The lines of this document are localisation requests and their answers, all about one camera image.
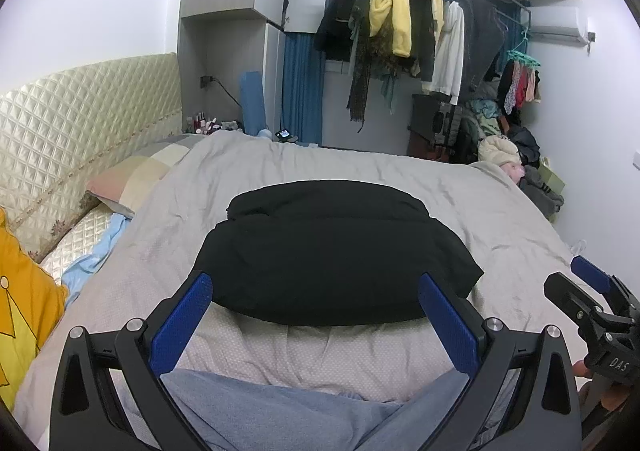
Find pile of mixed clothes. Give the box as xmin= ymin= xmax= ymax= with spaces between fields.
xmin=462 ymin=81 xmax=567 ymax=218

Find black hanging coat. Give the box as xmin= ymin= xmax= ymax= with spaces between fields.
xmin=314 ymin=0 xmax=369 ymax=65

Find blue curtain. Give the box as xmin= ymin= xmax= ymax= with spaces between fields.
xmin=281 ymin=31 xmax=327 ymax=145

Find light blue sheet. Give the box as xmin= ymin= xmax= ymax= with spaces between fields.
xmin=62 ymin=212 xmax=132 ymax=308

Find brown patterned hanging scarf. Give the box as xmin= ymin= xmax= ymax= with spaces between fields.
xmin=346 ymin=21 xmax=397 ymax=122

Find yellow hanging hoodie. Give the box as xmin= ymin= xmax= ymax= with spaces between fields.
xmin=369 ymin=0 xmax=414 ymax=58

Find white hanging hoodie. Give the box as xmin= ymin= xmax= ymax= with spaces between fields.
xmin=429 ymin=1 xmax=466 ymax=105

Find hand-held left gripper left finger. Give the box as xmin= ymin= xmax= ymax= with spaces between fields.
xmin=49 ymin=272 xmax=215 ymax=451

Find teal hanger with small garments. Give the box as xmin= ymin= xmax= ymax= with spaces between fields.
xmin=500 ymin=48 xmax=544 ymax=115

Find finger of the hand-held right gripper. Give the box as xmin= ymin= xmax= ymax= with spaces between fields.
xmin=571 ymin=256 xmax=640 ymax=317
xmin=544 ymin=272 xmax=609 ymax=333

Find grey bed blanket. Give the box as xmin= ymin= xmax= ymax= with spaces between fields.
xmin=12 ymin=132 xmax=597 ymax=432

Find person's right hand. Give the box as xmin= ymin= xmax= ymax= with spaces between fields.
xmin=571 ymin=359 xmax=632 ymax=414

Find checked pastel pillow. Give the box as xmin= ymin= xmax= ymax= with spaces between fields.
xmin=86 ymin=133 xmax=202 ymax=220

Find white air conditioner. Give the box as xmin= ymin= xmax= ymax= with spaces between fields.
xmin=525 ymin=6 xmax=584 ymax=44

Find yellow cushion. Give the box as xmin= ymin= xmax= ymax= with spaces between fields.
xmin=0 ymin=208 xmax=70 ymax=414

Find black speaker box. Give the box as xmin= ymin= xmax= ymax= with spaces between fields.
xmin=407 ymin=93 xmax=464 ymax=162

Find black jacket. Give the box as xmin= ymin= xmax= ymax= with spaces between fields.
xmin=191 ymin=179 xmax=485 ymax=328

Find green box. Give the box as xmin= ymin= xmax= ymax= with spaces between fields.
xmin=540 ymin=162 xmax=567 ymax=195

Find cream quilted mattress pad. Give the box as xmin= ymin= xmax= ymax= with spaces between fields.
xmin=39 ymin=205 xmax=117 ymax=278

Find cream fluffy garment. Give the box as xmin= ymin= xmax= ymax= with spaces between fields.
xmin=477 ymin=135 xmax=524 ymax=168

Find blue yoga mat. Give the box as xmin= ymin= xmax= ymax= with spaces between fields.
xmin=239 ymin=72 xmax=269 ymax=136

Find row of cosmetic bottles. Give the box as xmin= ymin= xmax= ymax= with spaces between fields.
xmin=184 ymin=111 xmax=242 ymax=135

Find black hanging sweater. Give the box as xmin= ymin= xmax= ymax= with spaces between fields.
xmin=407 ymin=0 xmax=437 ymax=82

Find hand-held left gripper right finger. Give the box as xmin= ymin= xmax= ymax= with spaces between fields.
xmin=418 ymin=272 xmax=583 ymax=451

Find dark grey hanging coats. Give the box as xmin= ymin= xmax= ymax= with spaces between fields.
xmin=452 ymin=0 xmax=509 ymax=92

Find person's grey pants legs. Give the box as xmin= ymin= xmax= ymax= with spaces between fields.
xmin=159 ymin=367 xmax=523 ymax=451

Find cream quilted headboard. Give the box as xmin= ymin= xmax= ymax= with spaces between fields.
xmin=0 ymin=52 xmax=183 ymax=263

